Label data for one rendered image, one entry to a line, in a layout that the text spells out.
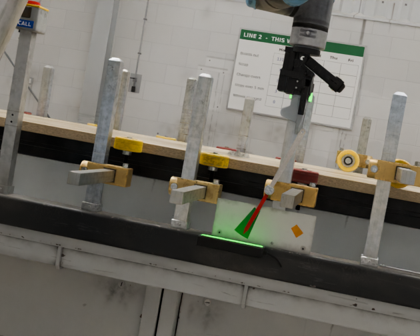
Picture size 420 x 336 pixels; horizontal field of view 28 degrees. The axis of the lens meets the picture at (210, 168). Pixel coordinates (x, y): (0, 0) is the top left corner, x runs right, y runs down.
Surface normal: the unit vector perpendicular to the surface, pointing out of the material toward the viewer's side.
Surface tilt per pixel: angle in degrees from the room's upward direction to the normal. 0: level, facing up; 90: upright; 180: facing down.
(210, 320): 90
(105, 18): 90
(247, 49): 90
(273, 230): 90
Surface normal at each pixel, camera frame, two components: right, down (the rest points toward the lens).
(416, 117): -0.23, 0.01
